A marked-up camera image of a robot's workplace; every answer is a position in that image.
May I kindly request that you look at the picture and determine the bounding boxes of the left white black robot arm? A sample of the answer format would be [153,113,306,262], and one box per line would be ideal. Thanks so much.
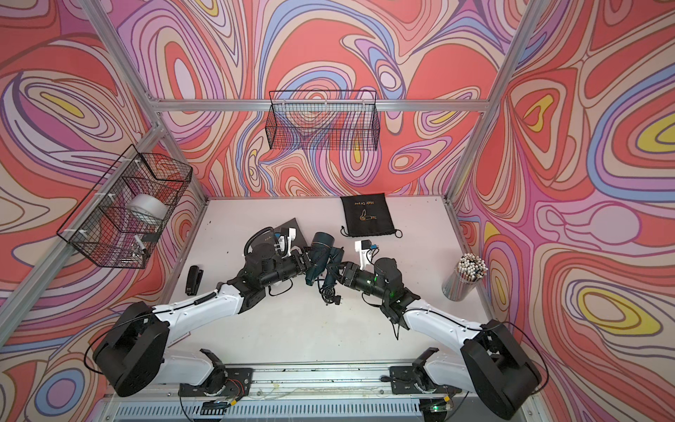
[93,244,312,397]

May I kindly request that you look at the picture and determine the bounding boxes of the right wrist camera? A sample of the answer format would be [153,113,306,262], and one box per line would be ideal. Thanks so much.
[354,240,378,270]

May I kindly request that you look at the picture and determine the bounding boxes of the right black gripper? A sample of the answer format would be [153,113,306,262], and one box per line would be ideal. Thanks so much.
[326,261,390,301]

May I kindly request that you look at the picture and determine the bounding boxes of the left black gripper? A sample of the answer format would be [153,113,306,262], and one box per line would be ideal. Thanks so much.
[258,248,325,291]

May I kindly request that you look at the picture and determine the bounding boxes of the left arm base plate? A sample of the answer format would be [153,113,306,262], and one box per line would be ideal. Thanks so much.
[179,367,254,399]

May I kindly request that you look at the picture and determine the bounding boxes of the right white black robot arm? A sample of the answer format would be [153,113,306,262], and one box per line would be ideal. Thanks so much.
[326,258,542,420]

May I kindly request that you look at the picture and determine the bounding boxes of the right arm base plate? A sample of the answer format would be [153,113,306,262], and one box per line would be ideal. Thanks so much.
[381,365,462,397]

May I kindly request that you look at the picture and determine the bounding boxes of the left black wire basket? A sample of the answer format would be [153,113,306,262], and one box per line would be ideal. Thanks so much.
[56,145,193,269]

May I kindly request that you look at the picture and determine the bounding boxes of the metal cup of pencils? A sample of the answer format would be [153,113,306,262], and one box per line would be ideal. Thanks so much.
[442,253,488,302]

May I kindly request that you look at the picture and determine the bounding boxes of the black wire basket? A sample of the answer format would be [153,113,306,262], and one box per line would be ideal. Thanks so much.
[56,145,193,269]
[265,89,381,152]

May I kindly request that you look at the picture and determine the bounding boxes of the grey hair dryer pouch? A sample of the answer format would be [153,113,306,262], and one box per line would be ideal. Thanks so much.
[244,218,309,252]

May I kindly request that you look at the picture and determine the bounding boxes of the back black wire basket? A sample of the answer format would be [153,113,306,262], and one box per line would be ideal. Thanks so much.
[265,89,381,152]

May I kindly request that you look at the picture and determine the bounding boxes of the dark teal hair dryer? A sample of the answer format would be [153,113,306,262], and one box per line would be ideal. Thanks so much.
[305,231,344,305]

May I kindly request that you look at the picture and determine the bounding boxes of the black hair dryer pouch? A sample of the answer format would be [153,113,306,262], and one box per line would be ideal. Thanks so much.
[340,193,404,238]

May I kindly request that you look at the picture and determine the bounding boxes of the silver tape roll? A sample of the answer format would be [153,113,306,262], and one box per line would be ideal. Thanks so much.
[126,193,169,225]

